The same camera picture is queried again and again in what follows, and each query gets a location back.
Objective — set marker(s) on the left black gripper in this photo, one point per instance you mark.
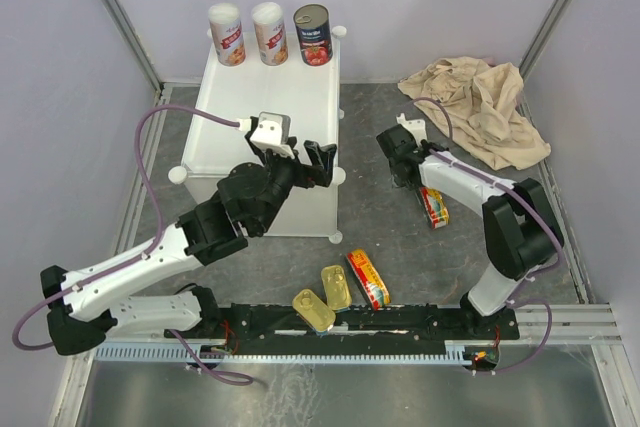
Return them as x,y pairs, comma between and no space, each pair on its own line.
321,157

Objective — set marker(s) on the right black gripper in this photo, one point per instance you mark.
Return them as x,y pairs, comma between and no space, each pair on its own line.
402,185

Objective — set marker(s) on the red green tin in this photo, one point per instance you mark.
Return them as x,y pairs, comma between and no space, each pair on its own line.
435,208

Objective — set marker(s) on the white plastic cube cabinet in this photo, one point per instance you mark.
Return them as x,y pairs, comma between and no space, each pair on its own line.
308,95

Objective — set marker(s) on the dark blue food can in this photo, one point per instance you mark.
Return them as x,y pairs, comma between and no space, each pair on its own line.
314,34

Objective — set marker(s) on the orange label white-lid can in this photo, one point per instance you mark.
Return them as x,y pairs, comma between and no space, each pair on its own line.
269,27

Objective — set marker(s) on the red white tall can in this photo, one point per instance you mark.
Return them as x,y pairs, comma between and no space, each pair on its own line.
227,33

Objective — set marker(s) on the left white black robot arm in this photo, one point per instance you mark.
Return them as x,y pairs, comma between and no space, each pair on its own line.
86,306

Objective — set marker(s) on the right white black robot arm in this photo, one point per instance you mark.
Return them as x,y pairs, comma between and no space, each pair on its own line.
521,231

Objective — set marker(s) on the beige crumpled cloth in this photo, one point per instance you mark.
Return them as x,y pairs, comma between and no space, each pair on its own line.
477,102

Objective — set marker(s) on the red yellow flat tin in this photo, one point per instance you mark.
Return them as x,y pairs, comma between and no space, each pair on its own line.
368,278

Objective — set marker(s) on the gold tin upper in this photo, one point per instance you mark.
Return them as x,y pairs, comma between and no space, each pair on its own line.
338,297

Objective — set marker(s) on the gold tin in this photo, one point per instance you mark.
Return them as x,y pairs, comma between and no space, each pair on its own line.
312,311
338,297

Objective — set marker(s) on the gold tin lower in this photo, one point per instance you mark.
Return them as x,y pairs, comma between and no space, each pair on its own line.
312,311

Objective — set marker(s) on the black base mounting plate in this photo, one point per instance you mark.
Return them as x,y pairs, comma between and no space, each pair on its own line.
243,322

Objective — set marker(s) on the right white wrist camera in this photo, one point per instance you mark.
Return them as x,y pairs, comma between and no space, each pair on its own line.
417,127

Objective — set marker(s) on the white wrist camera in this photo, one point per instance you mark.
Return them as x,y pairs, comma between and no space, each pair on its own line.
417,127
268,132

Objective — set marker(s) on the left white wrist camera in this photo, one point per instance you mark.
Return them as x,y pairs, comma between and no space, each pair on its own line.
268,132

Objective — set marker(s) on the aluminium frame rail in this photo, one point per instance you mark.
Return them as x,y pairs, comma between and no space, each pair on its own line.
194,319

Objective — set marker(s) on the light blue cable duct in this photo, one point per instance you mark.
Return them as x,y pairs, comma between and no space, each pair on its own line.
331,350

